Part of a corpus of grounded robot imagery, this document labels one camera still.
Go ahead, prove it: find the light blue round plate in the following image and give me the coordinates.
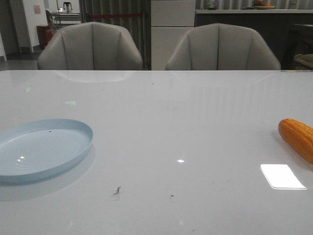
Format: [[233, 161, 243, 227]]
[[0, 118, 93, 184]]

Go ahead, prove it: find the orange corn cob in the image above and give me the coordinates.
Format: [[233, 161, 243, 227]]
[[278, 118, 313, 164]]

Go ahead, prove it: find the right grey upholstered chair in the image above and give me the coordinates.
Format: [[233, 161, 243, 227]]
[[165, 23, 281, 71]]

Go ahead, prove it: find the grey upholstered chair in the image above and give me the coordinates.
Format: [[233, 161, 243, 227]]
[[165, 23, 281, 71], [37, 22, 142, 71]]

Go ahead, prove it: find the left grey upholstered chair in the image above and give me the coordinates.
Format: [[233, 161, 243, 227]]
[[37, 22, 142, 71]]

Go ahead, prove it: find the white cabinet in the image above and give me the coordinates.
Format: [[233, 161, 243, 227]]
[[151, 0, 196, 71]]

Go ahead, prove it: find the red barrier belt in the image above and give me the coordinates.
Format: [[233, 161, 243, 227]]
[[89, 12, 142, 19]]

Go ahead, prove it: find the background metal table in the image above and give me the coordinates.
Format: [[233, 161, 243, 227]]
[[50, 12, 81, 28]]

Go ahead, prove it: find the red trash bin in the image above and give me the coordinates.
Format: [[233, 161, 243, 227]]
[[36, 25, 52, 49]]

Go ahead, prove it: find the dark counter with white top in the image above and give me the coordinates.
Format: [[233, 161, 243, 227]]
[[195, 9, 313, 63]]

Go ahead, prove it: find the fruit bowl on counter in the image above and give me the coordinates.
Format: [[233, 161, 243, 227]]
[[252, 0, 275, 10]]

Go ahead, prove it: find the dark chair with cushion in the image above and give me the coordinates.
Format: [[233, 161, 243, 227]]
[[281, 24, 313, 70]]

